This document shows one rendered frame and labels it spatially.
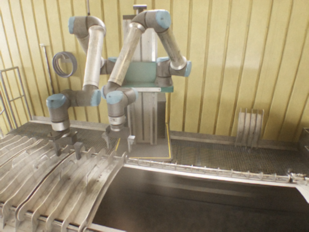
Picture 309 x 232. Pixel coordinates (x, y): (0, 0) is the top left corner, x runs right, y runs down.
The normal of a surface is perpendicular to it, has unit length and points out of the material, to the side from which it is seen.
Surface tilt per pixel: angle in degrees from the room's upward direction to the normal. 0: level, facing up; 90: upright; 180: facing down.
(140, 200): 74
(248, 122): 69
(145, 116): 90
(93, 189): 3
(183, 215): 65
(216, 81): 90
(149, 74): 90
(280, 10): 90
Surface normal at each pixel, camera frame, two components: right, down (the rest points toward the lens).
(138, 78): -0.01, 0.42
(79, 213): -0.05, -0.78
